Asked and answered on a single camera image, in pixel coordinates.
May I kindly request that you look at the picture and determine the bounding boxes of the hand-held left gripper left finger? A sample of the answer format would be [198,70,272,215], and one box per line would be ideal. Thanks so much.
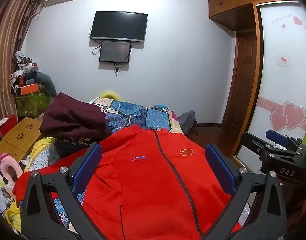
[20,142,103,240]

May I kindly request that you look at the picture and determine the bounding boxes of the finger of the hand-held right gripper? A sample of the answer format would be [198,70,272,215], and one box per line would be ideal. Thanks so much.
[265,129,306,152]
[239,132,291,157]

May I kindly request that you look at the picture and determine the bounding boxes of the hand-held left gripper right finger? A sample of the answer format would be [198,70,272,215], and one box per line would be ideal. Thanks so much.
[205,143,288,240]

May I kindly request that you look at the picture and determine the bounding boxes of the red zip jacket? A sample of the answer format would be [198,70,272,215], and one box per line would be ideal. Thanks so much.
[12,124,243,240]

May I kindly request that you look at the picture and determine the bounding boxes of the dark patterned cloth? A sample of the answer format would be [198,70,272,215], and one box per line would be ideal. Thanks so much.
[54,135,94,153]

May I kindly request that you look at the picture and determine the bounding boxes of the white heart-print sliding door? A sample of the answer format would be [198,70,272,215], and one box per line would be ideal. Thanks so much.
[236,3,306,167]

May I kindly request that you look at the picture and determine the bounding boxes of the maroon garment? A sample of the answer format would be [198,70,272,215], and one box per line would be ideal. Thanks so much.
[40,92,113,140]

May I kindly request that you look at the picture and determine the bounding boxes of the brown wooden door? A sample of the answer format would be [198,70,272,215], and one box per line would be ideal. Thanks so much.
[229,29,259,161]

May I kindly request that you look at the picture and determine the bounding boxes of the dark backpack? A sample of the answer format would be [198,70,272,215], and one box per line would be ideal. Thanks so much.
[177,110,198,135]

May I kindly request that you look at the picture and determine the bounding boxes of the patchwork blanket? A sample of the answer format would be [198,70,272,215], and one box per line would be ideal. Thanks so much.
[17,97,184,233]

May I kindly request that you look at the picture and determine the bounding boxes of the yellow pillow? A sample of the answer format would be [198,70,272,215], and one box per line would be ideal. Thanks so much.
[100,91,122,102]

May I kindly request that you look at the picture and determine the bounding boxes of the wooden folding table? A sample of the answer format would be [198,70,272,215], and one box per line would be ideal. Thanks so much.
[0,117,44,161]

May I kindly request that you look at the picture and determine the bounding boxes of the green storage box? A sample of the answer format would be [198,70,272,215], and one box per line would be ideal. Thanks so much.
[15,90,51,117]

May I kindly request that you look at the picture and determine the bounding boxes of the grey plush cushion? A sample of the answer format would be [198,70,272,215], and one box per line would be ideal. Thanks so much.
[36,72,57,97]

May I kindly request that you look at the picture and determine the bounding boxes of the red box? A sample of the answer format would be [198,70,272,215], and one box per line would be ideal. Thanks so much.
[0,115,18,138]

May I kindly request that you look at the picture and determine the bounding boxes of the yellow cloth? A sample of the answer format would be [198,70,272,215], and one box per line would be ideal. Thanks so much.
[5,200,21,233]

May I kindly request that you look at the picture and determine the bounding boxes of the orange box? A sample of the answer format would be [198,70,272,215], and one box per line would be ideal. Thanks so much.
[19,83,40,96]

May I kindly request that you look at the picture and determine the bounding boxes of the pile of assorted clutter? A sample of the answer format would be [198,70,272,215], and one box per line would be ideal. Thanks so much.
[10,51,41,86]

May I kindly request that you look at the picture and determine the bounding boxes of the brown striped curtain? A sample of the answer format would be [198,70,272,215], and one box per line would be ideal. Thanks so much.
[0,0,47,146]

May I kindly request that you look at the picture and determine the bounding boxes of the wooden overhead cabinets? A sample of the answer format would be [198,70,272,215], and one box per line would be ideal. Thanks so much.
[208,0,304,32]

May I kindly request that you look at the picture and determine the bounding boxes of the black television cable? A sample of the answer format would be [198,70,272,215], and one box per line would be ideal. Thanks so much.
[89,27,102,55]

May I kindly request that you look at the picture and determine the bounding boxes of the small black wall monitor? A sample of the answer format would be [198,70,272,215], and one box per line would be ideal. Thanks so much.
[99,40,132,64]

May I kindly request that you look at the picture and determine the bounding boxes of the wall-mounted black television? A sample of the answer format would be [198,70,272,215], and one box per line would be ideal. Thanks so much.
[90,10,148,43]

